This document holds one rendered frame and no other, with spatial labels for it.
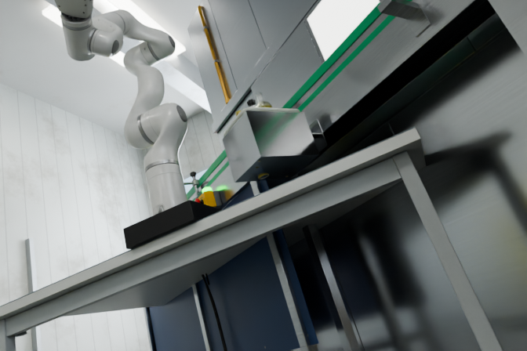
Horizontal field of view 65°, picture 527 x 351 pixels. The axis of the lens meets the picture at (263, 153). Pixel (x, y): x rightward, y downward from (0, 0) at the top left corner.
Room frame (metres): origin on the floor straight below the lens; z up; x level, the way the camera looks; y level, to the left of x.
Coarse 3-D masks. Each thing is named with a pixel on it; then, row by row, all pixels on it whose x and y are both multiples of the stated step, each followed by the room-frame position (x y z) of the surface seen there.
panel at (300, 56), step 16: (320, 0) 1.29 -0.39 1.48; (304, 32) 1.40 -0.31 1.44; (288, 48) 1.49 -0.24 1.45; (304, 48) 1.42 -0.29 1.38; (272, 64) 1.59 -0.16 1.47; (288, 64) 1.52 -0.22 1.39; (304, 64) 1.45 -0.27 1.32; (320, 64) 1.39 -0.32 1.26; (256, 80) 1.70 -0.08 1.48; (272, 80) 1.62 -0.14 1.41; (288, 80) 1.55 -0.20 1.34; (304, 80) 1.48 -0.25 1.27; (272, 96) 1.65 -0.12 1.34; (288, 96) 1.58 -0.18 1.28
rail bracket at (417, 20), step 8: (384, 0) 0.82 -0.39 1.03; (392, 0) 0.81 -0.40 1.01; (400, 0) 0.83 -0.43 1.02; (384, 8) 0.83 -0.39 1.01; (392, 8) 0.84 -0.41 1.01; (400, 8) 0.85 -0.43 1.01; (408, 8) 0.86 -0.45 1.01; (416, 8) 0.87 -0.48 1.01; (400, 16) 0.88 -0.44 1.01; (408, 16) 0.89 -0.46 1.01; (416, 16) 0.88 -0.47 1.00; (424, 16) 0.87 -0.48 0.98; (416, 24) 0.89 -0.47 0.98; (424, 24) 0.88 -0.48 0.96; (416, 32) 0.90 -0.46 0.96
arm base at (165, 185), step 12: (156, 168) 1.24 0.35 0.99; (168, 168) 1.25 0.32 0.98; (180, 168) 1.31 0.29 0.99; (156, 180) 1.24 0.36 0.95; (168, 180) 1.24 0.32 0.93; (180, 180) 1.28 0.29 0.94; (156, 192) 1.24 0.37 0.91; (168, 192) 1.24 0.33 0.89; (180, 192) 1.27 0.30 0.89; (156, 204) 1.24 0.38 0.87; (168, 204) 1.24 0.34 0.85
